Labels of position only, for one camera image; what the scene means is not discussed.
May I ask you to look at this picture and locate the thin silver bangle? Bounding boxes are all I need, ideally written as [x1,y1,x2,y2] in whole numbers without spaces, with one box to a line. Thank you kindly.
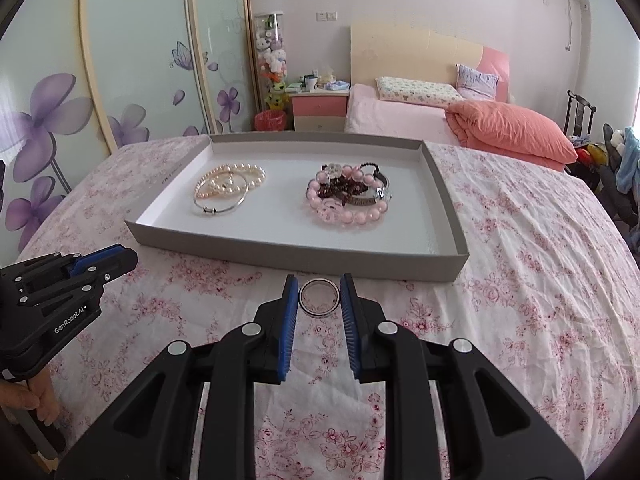
[192,174,250,217]

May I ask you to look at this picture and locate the person's left hand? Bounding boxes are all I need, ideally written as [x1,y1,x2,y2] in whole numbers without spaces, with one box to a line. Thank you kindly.
[19,374,62,427]

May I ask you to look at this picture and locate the wooden headboard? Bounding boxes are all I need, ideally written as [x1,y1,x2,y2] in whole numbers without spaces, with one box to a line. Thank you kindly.
[350,22,511,104]

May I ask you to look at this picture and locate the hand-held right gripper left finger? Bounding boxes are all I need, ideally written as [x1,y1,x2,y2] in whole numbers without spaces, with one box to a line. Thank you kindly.
[55,274,300,480]

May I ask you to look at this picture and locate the grey tray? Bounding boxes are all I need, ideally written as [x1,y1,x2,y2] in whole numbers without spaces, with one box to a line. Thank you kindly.
[124,132,471,285]

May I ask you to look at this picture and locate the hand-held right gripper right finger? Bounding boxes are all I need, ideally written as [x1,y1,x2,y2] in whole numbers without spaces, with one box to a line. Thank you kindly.
[340,272,586,480]

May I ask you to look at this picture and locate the orange duvet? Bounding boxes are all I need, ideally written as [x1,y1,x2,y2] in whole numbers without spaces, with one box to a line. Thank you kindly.
[445,100,579,164]

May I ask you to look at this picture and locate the peach pearl bracelet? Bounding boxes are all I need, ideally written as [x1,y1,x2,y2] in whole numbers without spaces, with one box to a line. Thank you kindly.
[194,169,242,202]

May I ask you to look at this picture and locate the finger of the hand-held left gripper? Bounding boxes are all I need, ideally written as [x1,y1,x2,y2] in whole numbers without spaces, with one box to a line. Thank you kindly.
[0,243,127,292]
[14,251,139,309]

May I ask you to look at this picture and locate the white patterned pillow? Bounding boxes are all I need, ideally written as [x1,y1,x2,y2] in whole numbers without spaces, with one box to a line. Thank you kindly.
[376,76,464,109]

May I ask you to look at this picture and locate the flower printed wardrobe doors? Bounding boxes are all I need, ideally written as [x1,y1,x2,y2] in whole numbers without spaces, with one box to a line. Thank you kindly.
[0,0,257,261]

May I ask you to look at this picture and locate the plush toy display cylinder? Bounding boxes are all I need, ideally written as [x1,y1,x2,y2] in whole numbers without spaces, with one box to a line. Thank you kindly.
[252,11,289,114]

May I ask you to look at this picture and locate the pink mattress sheet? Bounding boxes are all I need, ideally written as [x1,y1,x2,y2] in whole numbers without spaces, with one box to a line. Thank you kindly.
[345,84,567,172]

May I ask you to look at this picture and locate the blue clothing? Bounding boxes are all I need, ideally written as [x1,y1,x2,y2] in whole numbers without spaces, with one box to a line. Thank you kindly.
[615,127,640,194]

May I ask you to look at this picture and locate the red trash bin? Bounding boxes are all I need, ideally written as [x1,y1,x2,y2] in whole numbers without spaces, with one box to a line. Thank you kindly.
[254,111,287,134]

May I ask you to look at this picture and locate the dark red bead bracelet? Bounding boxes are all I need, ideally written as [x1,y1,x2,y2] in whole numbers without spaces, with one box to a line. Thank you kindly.
[307,162,391,207]

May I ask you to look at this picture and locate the engraved metal cuff bangle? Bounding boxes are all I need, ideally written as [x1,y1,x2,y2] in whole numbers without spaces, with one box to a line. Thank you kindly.
[344,182,394,209]

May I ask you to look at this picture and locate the silver ring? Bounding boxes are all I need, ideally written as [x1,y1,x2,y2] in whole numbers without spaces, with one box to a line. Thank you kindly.
[298,278,342,317]

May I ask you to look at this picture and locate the white pearl bracelet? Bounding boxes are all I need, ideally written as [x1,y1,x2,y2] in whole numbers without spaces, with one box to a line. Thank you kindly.
[206,162,267,196]

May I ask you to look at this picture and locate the purple patterned pillow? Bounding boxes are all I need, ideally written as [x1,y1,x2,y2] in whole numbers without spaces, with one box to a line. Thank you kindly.
[456,64,501,102]

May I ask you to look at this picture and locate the pink crystal bead bracelet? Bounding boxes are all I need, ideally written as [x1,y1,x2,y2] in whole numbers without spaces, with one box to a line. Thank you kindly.
[305,162,394,227]

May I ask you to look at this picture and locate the pink and cream nightstand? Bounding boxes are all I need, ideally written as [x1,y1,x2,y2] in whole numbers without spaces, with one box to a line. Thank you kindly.
[291,90,350,134]

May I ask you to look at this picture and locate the black chair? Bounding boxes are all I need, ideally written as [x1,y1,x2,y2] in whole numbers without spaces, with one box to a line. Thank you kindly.
[565,90,599,142]

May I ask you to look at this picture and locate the pink floral bed sheet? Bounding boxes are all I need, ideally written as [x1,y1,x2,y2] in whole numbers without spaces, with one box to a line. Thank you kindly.
[15,135,640,480]

